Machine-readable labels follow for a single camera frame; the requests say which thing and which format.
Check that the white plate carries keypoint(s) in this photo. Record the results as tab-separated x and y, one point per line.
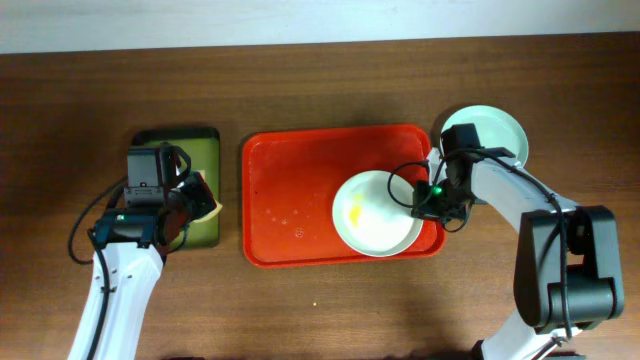
371	215

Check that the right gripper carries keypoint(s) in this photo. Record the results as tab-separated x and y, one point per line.
429	207

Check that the black tray with green liquid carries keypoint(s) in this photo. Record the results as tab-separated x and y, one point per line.
202	145

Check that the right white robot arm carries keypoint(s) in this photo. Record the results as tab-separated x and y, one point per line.
568	274

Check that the red plastic serving tray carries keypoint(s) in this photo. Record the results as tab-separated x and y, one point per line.
290	179

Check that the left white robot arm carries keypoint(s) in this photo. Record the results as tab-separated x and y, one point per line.
147	217

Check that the green and yellow sponge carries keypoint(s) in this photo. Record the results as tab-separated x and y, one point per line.
209	207

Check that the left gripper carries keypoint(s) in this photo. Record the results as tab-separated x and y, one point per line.
201	195

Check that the light green plate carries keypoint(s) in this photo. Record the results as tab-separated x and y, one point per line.
494	127

